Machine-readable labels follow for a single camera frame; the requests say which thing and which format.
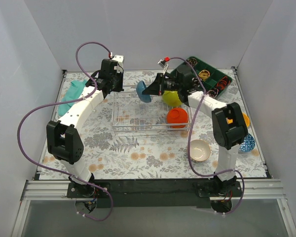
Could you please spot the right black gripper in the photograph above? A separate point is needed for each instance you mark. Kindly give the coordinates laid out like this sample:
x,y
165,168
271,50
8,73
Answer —
x,y
160,84

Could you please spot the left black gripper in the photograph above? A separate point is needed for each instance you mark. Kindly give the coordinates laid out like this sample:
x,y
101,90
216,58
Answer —
x,y
117,82

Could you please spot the lime green bowl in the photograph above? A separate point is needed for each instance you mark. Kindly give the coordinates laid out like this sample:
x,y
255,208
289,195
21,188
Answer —
x,y
171,98

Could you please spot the blue ceramic bowl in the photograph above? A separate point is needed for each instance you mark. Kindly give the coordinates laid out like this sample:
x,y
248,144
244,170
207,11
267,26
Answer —
x,y
141,86

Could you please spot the red orange bowl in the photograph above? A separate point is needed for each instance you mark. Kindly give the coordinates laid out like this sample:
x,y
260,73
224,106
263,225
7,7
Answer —
x,y
177,117

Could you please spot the white wire dish rack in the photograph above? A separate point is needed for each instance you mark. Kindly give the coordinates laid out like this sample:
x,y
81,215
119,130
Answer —
x,y
130,114

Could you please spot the teal cloth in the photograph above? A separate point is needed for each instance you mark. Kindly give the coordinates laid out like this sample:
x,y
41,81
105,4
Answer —
x,y
73,93

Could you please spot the white striped ceramic bowl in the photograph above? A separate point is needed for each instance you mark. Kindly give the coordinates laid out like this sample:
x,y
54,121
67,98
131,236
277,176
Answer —
x,y
199,150

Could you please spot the orange yellow bowl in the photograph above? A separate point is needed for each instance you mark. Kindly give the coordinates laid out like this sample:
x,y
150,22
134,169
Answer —
x,y
246,119

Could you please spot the blue white patterned bowl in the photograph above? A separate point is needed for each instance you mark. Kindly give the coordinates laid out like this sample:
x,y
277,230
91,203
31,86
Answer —
x,y
248,144

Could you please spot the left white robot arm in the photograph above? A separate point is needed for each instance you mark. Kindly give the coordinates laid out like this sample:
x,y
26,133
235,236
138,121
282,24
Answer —
x,y
63,138

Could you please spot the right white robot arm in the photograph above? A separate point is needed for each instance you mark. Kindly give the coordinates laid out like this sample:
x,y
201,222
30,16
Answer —
x,y
229,128

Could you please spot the black white rolled sock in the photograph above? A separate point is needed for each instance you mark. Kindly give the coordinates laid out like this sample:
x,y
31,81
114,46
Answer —
x,y
196,82

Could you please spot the brown patterned rolled sock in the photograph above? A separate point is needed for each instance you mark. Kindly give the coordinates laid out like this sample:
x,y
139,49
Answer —
x,y
192,61

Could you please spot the green divided organizer tray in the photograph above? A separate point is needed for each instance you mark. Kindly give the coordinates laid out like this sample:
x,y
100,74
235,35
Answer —
x,y
211,82

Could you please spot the yellow rolled sock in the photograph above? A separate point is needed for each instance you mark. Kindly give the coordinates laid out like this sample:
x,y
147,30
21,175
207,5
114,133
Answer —
x,y
204,75

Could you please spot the pink black rolled sock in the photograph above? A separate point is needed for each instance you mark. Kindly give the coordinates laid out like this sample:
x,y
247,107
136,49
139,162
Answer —
x,y
213,93

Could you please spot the floral patterned table mat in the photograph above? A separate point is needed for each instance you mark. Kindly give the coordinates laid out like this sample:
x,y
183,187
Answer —
x,y
156,154

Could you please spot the red black rolled sock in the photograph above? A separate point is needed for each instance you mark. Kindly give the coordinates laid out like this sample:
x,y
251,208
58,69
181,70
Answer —
x,y
223,83

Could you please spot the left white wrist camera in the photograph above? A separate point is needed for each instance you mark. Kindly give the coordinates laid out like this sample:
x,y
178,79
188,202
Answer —
x,y
119,59

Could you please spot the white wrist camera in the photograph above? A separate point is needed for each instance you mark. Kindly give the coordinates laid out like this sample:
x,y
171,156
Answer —
x,y
119,59
163,63

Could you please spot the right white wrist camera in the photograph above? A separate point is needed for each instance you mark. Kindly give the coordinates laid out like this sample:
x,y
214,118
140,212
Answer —
x,y
163,63

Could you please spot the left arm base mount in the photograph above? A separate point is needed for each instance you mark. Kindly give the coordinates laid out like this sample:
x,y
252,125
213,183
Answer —
x,y
88,190

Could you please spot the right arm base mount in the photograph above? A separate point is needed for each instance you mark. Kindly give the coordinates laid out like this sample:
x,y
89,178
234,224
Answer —
x,y
230,191

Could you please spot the aluminium frame rail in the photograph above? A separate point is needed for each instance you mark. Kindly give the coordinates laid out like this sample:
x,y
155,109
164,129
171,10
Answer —
x,y
57,189

